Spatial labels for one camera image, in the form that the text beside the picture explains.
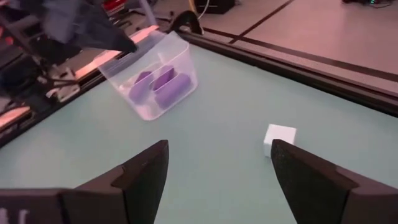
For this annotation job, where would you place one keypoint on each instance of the computer with green lights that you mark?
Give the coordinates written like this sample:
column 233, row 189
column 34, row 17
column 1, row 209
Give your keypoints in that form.
column 367, row 2

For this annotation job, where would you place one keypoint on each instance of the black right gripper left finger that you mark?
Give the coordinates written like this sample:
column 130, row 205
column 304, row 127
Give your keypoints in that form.
column 136, row 193

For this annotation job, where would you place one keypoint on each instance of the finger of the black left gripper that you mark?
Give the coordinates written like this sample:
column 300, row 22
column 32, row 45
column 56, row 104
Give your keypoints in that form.
column 105, row 34

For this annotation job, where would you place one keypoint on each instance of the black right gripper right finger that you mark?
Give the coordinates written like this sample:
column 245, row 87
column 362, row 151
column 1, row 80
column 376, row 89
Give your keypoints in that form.
column 311, row 186

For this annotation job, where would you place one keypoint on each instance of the black table edge rail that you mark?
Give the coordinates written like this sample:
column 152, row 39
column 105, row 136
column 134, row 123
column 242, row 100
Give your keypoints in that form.
column 311, row 79

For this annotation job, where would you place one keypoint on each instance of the clear plastic bin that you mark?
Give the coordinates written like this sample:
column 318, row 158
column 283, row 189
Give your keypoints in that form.
column 149, row 56

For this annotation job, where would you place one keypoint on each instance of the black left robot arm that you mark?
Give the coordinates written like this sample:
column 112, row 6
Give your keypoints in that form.
column 18, row 71

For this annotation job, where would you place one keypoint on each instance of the black equipment case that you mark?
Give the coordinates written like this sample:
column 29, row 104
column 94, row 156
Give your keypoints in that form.
column 214, row 5

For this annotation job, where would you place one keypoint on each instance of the purple rectangular foam block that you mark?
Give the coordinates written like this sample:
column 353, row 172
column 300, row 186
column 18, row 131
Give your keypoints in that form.
column 163, row 77
column 172, row 91

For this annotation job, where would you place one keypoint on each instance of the black table clamp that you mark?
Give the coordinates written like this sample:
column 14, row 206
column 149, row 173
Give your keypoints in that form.
column 186, row 21

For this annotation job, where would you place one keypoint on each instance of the white foam cube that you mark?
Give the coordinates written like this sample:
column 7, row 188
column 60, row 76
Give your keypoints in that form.
column 278, row 133

